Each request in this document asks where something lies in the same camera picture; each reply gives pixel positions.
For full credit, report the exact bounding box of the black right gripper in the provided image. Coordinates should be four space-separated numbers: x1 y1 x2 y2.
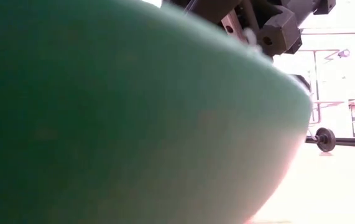
164 0 315 57

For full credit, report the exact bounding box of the green plate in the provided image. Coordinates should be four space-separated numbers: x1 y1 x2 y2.
0 0 314 224

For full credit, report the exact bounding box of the grey wire dish rack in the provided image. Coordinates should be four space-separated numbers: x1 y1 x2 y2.
298 48 351 153

